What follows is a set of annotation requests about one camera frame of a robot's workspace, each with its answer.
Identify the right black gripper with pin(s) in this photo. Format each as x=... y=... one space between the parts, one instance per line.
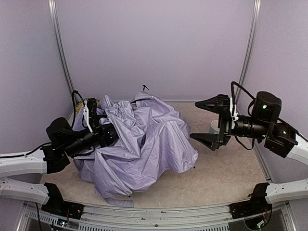
x=224 y=120

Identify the lavender folding umbrella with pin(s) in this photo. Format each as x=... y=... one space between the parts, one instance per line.
x=153 y=138

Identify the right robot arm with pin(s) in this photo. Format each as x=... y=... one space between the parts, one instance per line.
x=263 y=125

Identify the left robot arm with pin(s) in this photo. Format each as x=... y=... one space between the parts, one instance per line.
x=49 y=158

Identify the light blue mug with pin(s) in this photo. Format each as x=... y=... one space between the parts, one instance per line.
x=213 y=129

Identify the yellow woven mat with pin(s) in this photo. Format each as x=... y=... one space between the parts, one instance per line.
x=79 y=105

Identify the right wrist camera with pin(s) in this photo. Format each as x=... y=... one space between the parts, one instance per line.
x=233 y=110

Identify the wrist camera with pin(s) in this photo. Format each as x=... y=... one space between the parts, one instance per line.
x=89 y=111
x=233 y=110

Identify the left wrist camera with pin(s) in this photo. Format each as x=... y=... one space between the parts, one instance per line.
x=89 y=111

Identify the front aluminium rail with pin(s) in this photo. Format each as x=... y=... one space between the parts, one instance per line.
x=111 y=218

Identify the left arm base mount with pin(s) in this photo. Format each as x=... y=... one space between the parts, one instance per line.
x=64 y=208

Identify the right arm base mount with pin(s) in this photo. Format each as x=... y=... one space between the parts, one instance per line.
x=248 y=208

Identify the right aluminium frame post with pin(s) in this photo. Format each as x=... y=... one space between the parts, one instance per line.
x=251 y=40

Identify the aluminium frame post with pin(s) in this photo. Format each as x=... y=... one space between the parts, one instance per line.
x=251 y=40
x=59 y=44

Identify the left aluminium frame post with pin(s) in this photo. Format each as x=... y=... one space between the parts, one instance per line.
x=59 y=44

